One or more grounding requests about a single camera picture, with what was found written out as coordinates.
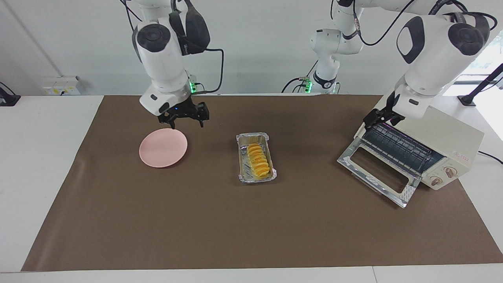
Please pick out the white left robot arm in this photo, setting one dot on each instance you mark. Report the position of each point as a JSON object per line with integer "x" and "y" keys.
{"x": 432, "y": 59}

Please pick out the bright window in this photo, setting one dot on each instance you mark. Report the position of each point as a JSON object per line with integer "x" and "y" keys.
{"x": 489, "y": 59}

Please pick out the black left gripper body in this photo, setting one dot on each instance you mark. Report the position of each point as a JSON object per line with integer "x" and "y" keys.
{"x": 391, "y": 106}

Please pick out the white wall power socket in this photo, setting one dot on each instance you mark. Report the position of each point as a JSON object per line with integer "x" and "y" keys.
{"x": 59, "y": 86}

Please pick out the metal oven rack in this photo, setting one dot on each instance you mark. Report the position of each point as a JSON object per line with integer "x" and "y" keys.
{"x": 401, "y": 147}

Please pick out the yellow ridged bread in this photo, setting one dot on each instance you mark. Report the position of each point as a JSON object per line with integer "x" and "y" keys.
{"x": 258, "y": 161}

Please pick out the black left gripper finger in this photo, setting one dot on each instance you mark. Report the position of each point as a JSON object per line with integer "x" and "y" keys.
{"x": 391, "y": 123}
{"x": 370, "y": 122}

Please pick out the glass oven door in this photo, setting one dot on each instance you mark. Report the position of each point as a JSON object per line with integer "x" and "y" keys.
{"x": 353, "y": 157}

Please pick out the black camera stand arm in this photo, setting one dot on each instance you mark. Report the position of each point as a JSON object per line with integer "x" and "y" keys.
{"x": 481, "y": 86}

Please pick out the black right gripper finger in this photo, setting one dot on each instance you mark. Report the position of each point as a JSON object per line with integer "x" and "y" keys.
{"x": 201, "y": 121}
{"x": 171, "y": 124}

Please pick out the cream toaster oven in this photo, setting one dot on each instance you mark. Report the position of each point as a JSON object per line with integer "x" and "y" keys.
{"x": 444, "y": 137}

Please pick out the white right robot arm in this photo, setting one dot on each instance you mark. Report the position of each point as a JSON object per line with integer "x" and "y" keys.
{"x": 165, "y": 59}

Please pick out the aluminium foil tray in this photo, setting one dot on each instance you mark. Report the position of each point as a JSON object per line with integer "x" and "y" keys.
{"x": 243, "y": 157}

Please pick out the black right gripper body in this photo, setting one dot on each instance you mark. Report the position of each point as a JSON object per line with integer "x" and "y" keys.
{"x": 184, "y": 111}

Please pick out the black clamp base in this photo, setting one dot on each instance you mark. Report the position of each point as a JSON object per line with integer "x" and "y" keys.
{"x": 8, "y": 100}

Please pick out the pink round plate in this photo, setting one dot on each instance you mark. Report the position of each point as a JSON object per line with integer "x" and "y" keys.
{"x": 163, "y": 148}

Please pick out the beige oven knob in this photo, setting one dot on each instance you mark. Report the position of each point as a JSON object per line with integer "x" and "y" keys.
{"x": 436, "y": 181}
{"x": 450, "y": 172}

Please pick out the brown table mat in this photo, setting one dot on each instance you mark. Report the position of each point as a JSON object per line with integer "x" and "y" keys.
{"x": 251, "y": 228}

